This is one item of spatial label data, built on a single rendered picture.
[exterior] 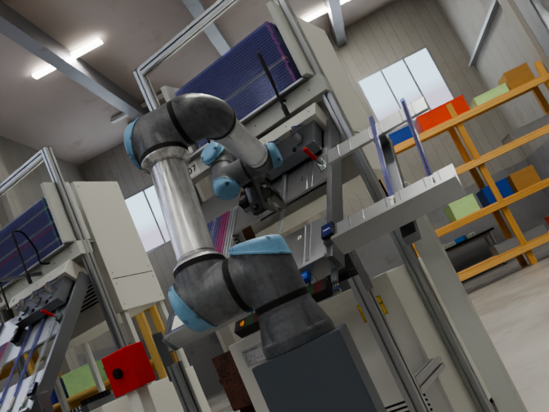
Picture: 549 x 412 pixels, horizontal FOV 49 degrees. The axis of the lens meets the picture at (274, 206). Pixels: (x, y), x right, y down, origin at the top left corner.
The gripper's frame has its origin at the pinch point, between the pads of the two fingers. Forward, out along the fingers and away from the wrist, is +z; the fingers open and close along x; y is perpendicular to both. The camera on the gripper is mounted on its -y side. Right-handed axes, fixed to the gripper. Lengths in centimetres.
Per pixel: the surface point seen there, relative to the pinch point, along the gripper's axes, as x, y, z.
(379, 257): 338, 551, 782
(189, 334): 39, -34, -4
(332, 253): -20.9, -32.6, -6.8
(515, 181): 12, 395, 557
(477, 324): -45, -54, 22
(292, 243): -5.1, -18.3, -2.7
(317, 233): -14.7, -19.9, -3.0
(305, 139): -13.6, 24.5, -0.2
